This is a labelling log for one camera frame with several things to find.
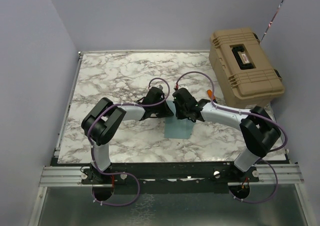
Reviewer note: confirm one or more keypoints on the teal envelope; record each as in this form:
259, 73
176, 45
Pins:
175, 128

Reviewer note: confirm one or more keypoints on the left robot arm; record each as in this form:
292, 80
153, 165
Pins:
104, 119

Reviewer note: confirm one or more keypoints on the aluminium rail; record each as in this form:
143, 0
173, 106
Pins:
72, 176

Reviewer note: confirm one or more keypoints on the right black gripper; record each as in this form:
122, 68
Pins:
180, 116

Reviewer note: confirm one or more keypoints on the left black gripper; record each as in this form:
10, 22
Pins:
166, 111

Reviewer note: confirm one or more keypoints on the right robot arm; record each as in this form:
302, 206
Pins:
258, 130

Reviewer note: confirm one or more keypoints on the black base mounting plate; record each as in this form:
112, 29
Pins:
168, 178

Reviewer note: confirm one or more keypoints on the tan plastic tool case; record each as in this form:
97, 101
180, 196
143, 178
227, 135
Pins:
243, 70

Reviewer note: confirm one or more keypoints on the orange handled screwdriver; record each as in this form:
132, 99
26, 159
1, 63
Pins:
211, 95

